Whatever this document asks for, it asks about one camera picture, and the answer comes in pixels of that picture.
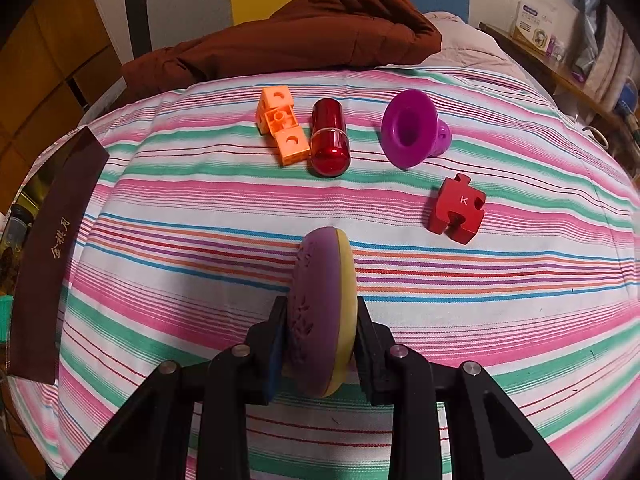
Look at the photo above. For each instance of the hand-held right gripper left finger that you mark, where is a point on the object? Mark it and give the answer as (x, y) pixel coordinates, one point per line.
(274, 365)

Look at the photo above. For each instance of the purple and yellow disc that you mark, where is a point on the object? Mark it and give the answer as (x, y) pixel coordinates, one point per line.
(315, 300)

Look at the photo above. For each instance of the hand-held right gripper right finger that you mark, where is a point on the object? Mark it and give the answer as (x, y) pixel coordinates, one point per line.
(367, 355)

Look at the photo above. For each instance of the white cardboard box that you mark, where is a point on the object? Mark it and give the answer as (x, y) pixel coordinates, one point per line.
(532, 20)

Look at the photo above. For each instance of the beige quilt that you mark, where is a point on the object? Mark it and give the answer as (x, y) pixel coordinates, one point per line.
(460, 40)

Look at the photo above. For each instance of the brown padded jacket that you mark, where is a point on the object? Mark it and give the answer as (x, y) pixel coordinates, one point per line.
(280, 35)

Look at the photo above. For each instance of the red capsule container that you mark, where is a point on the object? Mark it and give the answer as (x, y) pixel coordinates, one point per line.
(329, 155)

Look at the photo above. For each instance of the red puzzle block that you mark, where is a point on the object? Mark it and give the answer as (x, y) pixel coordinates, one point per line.
(457, 205)

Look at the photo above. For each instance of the purple funnel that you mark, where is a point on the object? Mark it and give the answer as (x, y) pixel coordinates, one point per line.
(405, 130)

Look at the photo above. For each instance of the orange cube block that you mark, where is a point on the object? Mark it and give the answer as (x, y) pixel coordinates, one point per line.
(290, 142)

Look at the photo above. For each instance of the dark red box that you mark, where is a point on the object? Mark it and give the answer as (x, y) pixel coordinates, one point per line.
(55, 240)

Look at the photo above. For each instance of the striped blanket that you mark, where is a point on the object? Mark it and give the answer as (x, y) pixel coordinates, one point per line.
(200, 210)

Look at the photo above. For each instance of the wooden shelf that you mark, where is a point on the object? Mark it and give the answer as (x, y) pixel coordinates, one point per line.
(565, 80)

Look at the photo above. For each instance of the wooden wardrobe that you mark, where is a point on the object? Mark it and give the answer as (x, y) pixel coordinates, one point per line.
(40, 60)

